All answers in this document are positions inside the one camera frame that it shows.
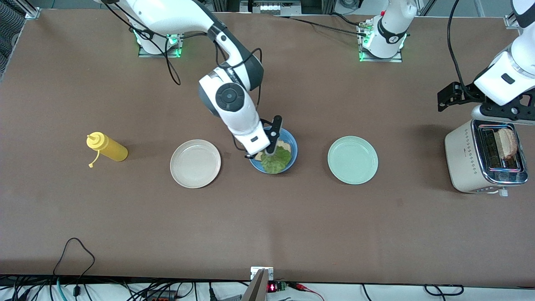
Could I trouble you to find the toasted bread slice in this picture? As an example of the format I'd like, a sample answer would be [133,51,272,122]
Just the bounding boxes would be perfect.
[255,141,293,161]
[497,128,519,160]

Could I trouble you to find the red clip lead wires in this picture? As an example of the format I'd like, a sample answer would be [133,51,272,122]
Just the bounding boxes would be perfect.
[288,282,324,301]

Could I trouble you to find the blue round plate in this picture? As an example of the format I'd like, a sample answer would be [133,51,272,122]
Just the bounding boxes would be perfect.
[249,128,298,175]

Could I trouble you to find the yellow squeeze bottle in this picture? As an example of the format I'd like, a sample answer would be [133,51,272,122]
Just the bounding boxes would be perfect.
[86,132,129,168]

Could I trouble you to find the light green round plate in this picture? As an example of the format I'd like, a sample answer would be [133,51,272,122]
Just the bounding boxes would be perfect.
[327,136,379,185]

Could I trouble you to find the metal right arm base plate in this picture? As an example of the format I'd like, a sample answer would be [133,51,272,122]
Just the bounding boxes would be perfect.
[138,13,187,58]

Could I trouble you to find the grey camera mount bar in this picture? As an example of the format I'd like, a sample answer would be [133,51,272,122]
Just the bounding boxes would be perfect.
[242,268,269,301]

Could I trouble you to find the black cable across table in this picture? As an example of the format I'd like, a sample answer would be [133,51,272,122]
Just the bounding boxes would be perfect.
[330,12,368,26]
[272,15,370,37]

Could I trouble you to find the black mesh chair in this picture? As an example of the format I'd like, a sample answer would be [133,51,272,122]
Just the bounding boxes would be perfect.
[0,4,26,78]

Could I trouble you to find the control box with lights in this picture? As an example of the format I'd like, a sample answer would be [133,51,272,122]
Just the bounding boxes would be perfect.
[240,0,301,15]

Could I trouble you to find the long black left arm cable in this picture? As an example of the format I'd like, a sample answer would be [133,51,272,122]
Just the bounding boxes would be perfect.
[447,0,477,99]

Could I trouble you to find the cream and chrome toaster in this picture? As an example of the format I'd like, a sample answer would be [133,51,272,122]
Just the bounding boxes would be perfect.
[444,120,529,197]

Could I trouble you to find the beige round plate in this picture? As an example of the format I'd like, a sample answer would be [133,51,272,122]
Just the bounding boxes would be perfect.
[170,139,222,189]

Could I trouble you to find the black coiled cable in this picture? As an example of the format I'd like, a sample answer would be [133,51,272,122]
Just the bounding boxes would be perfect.
[424,284,464,296]

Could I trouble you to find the long black arm cable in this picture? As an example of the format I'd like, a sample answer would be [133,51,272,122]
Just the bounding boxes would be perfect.
[107,2,264,111]
[447,0,477,99]

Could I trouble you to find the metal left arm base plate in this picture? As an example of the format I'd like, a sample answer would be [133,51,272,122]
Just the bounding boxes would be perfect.
[359,21,403,63]

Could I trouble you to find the long black right arm cable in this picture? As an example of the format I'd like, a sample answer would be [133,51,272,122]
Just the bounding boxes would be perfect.
[107,2,264,111]

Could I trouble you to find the black looped cable with plug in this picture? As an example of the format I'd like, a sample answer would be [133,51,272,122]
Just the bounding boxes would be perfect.
[53,237,96,298]

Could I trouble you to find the green lettuce leaf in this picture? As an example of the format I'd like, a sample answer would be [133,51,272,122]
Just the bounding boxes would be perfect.
[261,146,292,174]

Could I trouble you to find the small white bracket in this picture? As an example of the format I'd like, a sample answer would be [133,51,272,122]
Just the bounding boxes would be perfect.
[250,266,274,281]

